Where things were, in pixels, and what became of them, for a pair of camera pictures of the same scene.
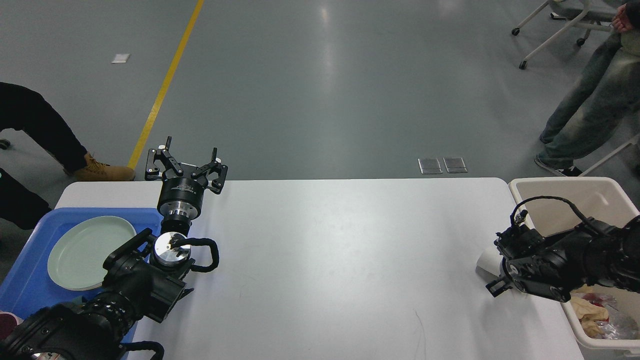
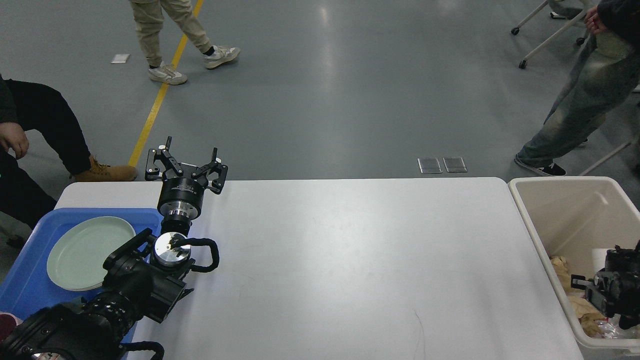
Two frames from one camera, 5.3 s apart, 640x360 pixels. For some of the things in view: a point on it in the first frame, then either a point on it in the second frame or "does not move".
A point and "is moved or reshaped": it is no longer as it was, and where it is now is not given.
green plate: x=77 y=255 does not move
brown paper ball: x=588 y=314 does not move
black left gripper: x=179 y=202 does not move
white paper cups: x=488 y=265 is moved or reshaped
